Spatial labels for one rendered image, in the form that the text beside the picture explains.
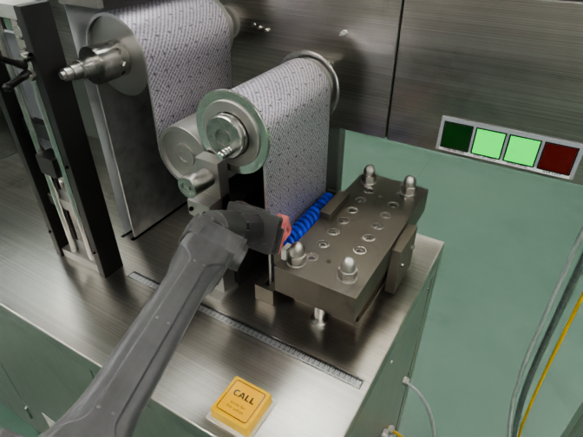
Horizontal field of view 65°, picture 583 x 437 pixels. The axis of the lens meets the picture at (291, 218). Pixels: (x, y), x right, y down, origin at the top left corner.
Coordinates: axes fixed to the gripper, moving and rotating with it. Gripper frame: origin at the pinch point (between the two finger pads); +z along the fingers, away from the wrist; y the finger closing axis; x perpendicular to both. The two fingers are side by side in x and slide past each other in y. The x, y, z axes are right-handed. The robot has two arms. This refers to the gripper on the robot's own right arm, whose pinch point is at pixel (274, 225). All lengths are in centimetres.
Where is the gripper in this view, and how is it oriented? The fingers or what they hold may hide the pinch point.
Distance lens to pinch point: 84.7
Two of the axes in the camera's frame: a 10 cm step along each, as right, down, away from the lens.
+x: 2.5, -9.6, -1.4
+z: 4.3, -0.2, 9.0
